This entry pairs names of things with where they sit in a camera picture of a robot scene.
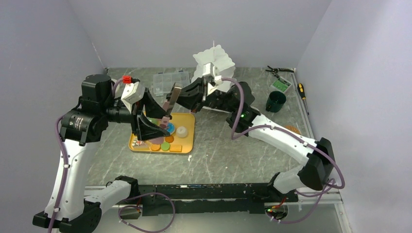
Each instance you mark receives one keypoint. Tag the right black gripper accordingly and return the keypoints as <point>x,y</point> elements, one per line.
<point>191,96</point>

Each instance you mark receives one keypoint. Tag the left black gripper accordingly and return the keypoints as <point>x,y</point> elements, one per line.
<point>146,130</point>

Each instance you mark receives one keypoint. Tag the pink handled tongs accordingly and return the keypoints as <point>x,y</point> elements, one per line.
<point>169,105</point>

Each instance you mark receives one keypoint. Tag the white three-tier dessert stand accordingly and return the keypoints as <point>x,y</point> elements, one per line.
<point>218,56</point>

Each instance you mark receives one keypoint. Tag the blue frosted donut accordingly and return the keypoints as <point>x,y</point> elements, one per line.
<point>170,128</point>

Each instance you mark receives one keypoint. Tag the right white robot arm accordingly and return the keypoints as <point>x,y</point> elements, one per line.
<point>315,157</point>

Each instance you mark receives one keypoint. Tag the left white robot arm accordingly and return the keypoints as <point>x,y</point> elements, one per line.
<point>79,133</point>

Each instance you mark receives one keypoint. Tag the white triangle cake slice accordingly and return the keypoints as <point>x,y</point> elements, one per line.
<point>139,145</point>

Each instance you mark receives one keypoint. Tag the tan waffle round cookie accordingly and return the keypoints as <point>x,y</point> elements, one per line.
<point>155,147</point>

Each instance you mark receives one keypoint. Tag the orange round cookie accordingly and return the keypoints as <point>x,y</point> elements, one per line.
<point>169,139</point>

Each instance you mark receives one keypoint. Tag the green round macaron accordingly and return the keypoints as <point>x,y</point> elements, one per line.
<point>165,146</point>

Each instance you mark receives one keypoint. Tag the clear plastic compartment box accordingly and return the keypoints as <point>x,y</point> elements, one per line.
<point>163,82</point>

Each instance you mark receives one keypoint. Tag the white round cupcake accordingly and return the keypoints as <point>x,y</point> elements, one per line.
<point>182,132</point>

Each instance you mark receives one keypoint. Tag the yellow square biscuit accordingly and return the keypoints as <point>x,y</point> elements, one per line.
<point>175,148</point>

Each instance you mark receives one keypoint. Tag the dark green mug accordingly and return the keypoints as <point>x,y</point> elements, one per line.
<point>275,101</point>

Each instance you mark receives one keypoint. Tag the black pliers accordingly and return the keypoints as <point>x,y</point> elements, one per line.
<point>277,70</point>

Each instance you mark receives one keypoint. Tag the green white packet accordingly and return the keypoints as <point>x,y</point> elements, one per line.
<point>281,85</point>

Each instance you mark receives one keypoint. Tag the yellow black screwdriver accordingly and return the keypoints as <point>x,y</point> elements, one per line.
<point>301,92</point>

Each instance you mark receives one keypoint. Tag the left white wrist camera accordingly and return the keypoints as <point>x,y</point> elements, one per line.
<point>132,93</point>

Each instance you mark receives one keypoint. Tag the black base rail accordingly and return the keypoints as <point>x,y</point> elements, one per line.
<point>207,198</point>

